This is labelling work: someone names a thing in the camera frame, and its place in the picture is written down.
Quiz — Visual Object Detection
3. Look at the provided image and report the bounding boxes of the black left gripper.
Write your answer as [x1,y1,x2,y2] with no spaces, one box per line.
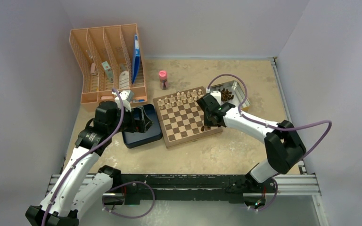
[108,105,153,135]

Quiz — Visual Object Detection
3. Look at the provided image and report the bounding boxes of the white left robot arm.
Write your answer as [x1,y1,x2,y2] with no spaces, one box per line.
[25,100,152,226]

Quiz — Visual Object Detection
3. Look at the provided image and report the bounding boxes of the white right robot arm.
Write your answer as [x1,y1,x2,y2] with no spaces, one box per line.
[197,94,306,192]

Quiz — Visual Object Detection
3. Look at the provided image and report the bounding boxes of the wooden chess board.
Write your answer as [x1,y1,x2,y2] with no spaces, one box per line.
[153,87,222,148]

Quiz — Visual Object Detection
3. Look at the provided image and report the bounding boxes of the row of white chess pieces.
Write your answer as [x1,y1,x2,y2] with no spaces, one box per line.
[153,88,206,110]

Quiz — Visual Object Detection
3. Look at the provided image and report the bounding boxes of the dark blue tin lid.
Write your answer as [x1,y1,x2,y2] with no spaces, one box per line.
[122,104,163,149]

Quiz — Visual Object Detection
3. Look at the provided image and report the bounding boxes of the silver metal tin tray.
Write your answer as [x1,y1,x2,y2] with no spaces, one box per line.
[210,80,245,107]

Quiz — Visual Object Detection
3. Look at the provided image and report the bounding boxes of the white striped card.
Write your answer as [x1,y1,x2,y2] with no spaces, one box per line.
[118,71,130,89]

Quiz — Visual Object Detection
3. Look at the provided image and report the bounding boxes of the pink capped small bottle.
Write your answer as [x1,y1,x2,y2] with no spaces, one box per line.
[159,70,168,90]

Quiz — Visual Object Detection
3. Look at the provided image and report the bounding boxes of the teal white small box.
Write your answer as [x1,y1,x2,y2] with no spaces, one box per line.
[101,61,114,83]

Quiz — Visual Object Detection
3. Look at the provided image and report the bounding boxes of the blue folder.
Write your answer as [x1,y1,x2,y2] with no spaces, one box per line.
[132,34,140,84]

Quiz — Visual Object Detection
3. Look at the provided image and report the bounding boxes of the pink small item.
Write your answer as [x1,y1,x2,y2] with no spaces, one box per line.
[90,63,97,76]

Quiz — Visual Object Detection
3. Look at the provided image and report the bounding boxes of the orange plastic file organizer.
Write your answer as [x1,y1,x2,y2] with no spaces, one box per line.
[69,24,148,112]

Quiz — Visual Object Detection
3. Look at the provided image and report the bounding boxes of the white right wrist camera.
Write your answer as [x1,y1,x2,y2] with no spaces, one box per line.
[206,89,222,105]

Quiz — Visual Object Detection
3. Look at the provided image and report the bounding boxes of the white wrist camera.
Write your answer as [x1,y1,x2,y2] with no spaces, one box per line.
[206,89,222,105]
[112,88,134,112]

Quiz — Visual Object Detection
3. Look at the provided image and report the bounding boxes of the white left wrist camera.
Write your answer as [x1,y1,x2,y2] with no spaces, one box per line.
[112,88,134,112]

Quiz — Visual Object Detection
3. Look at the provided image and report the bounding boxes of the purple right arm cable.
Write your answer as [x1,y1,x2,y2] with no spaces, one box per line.
[206,73,333,163]

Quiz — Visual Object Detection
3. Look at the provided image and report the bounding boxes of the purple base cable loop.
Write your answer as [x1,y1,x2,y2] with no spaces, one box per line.
[101,181,156,219]

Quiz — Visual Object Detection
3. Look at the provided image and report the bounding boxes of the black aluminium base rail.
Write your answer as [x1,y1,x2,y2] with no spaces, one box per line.
[51,173,320,209]

